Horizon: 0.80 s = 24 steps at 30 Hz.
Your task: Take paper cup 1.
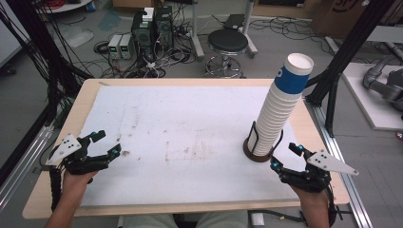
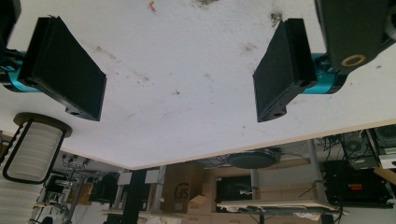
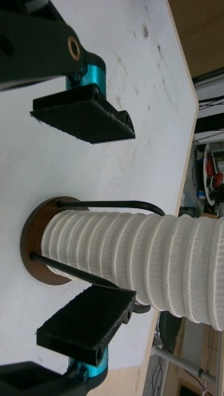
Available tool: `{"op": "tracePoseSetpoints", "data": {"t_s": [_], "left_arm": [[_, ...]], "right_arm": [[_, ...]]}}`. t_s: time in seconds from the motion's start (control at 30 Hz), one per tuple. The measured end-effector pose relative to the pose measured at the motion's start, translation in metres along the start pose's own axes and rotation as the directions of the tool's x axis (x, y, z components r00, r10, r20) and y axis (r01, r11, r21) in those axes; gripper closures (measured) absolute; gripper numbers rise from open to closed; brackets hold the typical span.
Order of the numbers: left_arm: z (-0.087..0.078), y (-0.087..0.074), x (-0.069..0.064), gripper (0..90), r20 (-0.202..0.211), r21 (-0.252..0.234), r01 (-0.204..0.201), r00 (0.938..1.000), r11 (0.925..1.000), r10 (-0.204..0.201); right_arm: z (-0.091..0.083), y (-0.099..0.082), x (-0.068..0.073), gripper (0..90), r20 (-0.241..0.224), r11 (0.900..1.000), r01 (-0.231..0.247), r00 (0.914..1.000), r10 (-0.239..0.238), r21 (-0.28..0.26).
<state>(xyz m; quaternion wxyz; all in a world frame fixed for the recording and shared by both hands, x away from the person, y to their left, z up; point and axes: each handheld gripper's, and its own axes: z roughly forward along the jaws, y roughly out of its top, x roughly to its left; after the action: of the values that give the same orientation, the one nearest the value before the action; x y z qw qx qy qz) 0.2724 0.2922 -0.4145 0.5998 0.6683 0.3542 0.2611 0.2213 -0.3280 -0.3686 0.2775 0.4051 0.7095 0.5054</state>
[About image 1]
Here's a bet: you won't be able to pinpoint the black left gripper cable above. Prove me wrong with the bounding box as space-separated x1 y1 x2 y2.
48 165 65 212

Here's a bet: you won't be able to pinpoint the small white box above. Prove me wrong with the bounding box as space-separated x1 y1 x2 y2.
142 7 155 23

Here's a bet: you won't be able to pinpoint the black floor cables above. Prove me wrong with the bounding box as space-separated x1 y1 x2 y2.
250 15 334 44

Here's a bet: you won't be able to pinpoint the white stand leg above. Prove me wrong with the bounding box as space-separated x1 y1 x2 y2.
189 0 205 62
239 0 259 59

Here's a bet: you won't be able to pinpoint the round white table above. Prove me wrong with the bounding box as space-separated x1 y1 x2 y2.
36 0 93 14

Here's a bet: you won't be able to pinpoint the white table mat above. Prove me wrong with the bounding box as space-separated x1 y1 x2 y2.
77 85 307 208

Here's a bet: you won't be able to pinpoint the person's left hand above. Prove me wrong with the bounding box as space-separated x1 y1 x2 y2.
62 170 99 199

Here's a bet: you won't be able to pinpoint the clear plastic bag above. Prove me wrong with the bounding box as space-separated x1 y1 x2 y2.
60 25 95 49

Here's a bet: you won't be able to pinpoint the aluminium rail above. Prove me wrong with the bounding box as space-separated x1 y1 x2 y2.
0 124 55 212
305 98 374 228

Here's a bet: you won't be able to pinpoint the black tape piece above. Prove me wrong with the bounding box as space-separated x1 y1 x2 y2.
31 165 51 175

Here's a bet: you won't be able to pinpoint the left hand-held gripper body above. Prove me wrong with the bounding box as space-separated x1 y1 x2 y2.
47 132 110 176

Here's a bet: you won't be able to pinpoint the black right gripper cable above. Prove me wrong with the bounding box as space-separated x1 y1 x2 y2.
326 181 346 226

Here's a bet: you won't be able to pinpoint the person's light trousers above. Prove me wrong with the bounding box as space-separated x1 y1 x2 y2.
122 210 250 228

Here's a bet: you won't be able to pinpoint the cardboard box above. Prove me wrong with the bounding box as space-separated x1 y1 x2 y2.
112 0 160 9
312 0 372 39

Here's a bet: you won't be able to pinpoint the white floor board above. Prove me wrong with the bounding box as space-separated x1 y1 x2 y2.
341 62 403 131

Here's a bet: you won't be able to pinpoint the black frame post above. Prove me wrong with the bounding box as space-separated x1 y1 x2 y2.
305 0 397 138
6 0 93 127

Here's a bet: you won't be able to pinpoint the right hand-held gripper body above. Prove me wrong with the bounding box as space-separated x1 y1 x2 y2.
278 149 360 194

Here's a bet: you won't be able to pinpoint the black computer tower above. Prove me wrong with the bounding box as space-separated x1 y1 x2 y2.
131 10 156 58
154 5 175 48

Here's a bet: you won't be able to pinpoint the black round stool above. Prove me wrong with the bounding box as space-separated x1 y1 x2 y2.
203 28 250 79

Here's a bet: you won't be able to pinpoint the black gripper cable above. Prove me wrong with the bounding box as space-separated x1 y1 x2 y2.
48 165 65 212
326 181 346 226

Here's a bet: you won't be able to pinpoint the stack of white paper cups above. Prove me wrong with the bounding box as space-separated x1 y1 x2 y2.
247 52 315 157

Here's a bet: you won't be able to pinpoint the dark wire cup holder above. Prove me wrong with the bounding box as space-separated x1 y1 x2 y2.
242 121 284 163

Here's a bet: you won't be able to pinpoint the tangle of floor cables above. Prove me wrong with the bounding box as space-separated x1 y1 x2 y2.
93 29 198 79

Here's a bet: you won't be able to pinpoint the small white adapter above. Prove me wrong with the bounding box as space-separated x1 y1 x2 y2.
250 212 265 227

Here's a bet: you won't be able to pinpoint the black flat device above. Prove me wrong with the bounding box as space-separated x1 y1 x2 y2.
222 13 246 30

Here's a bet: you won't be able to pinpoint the person's right hand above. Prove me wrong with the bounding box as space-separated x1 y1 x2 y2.
291 185 329 209

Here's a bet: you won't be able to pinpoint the grey bench power supply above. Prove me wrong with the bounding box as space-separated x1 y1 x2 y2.
107 33 123 60
119 33 136 60

